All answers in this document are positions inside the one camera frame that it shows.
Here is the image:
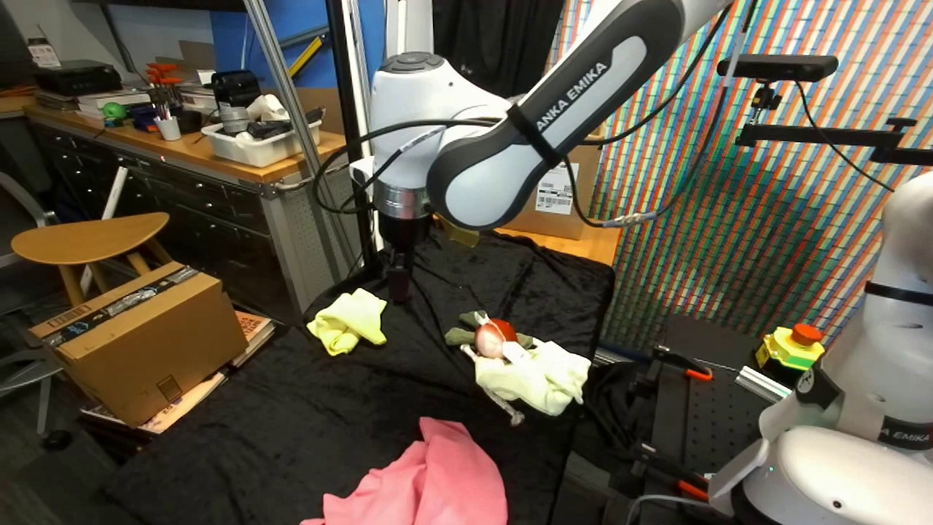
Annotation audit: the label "grey metal chair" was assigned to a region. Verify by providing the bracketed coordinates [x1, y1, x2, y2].
[0, 172, 65, 453]

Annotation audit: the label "wooden stool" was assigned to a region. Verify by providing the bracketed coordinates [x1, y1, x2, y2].
[8, 211, 180, 310]

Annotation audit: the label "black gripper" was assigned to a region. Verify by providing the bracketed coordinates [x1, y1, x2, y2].
[376, 220, 432, 281]

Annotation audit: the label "black case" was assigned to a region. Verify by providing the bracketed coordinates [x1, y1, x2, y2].
[32, 60, 125, 99]

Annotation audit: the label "cream white cloth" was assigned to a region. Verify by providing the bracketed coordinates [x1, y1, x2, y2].
[460, 334, 594, 426]

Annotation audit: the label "cardboard box with black tape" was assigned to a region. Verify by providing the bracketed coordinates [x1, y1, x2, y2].
[27, 259, 252, 429]

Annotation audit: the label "red plush toy green leaves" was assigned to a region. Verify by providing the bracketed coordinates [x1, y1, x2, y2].
[444, 310, 540, 364]

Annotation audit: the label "black stand pole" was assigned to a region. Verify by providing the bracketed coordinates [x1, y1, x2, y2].
[301, 0, 470, 325]

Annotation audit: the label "black stereo camera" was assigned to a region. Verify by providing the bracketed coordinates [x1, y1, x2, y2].
[715, 52, 842, 112]

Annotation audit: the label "black breadboard plate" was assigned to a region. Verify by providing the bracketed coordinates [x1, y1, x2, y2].
[647, 325, 785, 493]

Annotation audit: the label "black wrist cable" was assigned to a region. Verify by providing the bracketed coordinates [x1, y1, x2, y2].
[309, 0, 772, 235]

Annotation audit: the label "black clamp orange handle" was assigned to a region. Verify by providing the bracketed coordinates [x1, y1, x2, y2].
[647, 342, 717, 385]
[626, 443, 715, 509]

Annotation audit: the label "black tablecloth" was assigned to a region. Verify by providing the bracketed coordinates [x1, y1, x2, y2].
[100, 221, 689, 525]

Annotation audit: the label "aluminium extrusion post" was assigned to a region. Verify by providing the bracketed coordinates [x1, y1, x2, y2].
[240, 0, 326, 182]

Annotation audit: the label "yellow emergency stop button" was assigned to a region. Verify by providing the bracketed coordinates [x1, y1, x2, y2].
[756, 321, 832, 377]

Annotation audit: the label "black boom bar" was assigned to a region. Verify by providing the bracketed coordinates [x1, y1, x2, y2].
[734, 115, 933, 169]

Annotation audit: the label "pink cloth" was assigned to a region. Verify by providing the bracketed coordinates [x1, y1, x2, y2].
[301, 414, 511, 525]

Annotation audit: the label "white plastic tray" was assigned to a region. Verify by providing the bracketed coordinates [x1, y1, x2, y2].
[199, 115, 326, 169]

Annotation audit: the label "wooden top workbench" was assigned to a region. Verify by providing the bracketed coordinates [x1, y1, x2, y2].
[0, 84, 357, 315]

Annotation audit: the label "yellow cloth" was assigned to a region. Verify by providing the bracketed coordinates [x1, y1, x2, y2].
[307, 287, 390, 359]

